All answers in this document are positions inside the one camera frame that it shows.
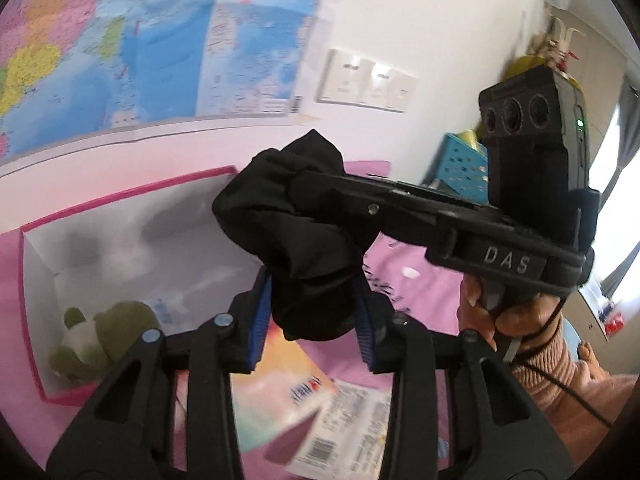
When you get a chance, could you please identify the large colourful wall map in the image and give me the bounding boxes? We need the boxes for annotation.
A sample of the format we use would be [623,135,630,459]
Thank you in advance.
[0,0,332,163]

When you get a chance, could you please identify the green plush toy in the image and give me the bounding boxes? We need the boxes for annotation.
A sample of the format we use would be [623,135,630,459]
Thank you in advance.
[47,300,162,387]

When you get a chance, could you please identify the person's right forearm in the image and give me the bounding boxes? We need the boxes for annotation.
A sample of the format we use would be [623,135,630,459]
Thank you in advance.
[509,305,640,467]

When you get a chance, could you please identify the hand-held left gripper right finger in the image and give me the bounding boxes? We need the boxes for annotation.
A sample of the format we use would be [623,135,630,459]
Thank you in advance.
[352,280,567,480]

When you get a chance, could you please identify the pastel tissue pack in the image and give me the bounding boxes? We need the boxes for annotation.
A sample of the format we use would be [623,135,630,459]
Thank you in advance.
[229,310,339,461]

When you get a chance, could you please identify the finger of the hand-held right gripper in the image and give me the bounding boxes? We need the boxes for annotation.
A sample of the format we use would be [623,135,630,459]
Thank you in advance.
[350,174,491,212]
[291,170,455,255]

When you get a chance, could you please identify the black scrunchie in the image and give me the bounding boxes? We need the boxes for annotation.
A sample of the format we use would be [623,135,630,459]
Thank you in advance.
[212,129,382,343]

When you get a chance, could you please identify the white wall socket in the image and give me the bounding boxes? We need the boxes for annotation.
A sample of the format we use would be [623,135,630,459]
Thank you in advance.
[357,59,402,109]
[387,70,419,114]
[319,48,374,104]

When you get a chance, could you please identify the hanging white toy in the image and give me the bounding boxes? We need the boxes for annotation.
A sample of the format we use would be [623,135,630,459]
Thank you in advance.
[544,16,587,72]

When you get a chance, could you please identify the black cable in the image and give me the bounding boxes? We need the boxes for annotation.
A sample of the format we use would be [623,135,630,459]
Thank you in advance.
[514,359,615,428]

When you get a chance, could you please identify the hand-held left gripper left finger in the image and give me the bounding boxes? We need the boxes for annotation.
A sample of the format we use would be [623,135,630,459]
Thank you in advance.
[47,264,275,480]

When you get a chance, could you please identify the blue perforated basket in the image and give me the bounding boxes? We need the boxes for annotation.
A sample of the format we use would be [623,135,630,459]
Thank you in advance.
[424,132,489,204]

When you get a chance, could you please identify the pink cardboard box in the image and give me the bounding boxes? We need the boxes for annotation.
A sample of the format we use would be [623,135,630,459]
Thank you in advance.
[17,166,262,406]

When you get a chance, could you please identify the yellow coat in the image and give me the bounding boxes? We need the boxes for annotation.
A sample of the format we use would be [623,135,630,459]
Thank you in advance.
[501,52,582,92]

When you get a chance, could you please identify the pale blue wall map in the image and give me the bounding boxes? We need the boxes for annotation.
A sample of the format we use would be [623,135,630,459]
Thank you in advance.
[194,0,327,120]

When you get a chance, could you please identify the person's right hand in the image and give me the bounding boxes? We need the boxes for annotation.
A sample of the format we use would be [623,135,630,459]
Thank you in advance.
[457,277,566,353]

